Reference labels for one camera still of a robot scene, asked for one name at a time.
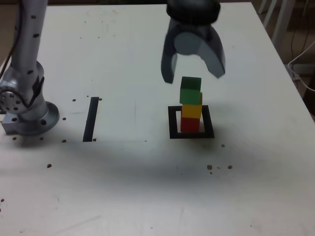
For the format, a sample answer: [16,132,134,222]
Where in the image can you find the yellow cube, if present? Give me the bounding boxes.
[181,92,204,119]

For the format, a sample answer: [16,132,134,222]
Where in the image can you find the green cube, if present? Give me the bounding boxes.
[179,76,202,105]

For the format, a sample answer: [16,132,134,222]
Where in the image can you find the black tape strip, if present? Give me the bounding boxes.
[82,96,99,143]

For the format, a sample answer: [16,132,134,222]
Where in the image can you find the white cable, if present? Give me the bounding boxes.
[287,40,315,92]

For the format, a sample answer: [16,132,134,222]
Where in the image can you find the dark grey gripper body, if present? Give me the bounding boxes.
[168,19,215,42]

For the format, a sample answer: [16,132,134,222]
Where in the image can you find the black tape square outline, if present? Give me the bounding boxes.
[167,105,215,140]

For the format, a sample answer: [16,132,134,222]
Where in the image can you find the white furniture legs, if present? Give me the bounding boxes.
[257,0,296,42]

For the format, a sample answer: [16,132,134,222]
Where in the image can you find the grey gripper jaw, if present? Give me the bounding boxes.
[173,24,226,79]
[161,21,178,85]

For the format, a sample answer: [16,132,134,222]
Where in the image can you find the red cube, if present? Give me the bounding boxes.
[180,117,200,133]

